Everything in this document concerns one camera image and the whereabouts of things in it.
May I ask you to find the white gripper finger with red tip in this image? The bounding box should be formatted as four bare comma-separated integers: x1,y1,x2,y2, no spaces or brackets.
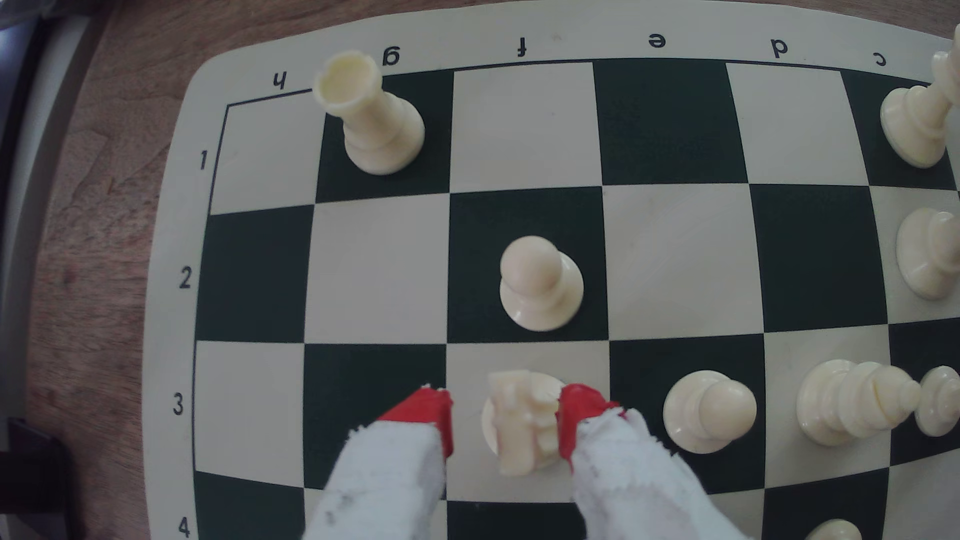
303,385,456,540
557,384,753,540

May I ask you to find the white pawn chess piece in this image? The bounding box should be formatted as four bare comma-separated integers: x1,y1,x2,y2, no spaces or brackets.
915,365,960,438
663,369,759,455
805,518,864,540
498,235,585,333

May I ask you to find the white bishop chess piece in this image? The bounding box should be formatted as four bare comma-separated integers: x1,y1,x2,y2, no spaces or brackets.
795,359,923,448

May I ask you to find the green and cream chess mat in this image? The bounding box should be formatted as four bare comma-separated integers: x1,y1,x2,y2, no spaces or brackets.
141,0,960,540

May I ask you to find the white rook chess piece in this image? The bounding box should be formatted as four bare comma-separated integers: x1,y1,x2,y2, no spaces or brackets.
312,50,426,177

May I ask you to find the white queen chess piece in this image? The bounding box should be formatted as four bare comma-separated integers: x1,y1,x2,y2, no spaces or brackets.
896,207,960,302

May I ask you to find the white king chess piece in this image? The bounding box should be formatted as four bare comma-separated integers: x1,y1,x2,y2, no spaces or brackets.
879,25,960,170

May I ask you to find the black block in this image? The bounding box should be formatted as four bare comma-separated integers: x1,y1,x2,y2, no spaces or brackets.
0,416,78,519

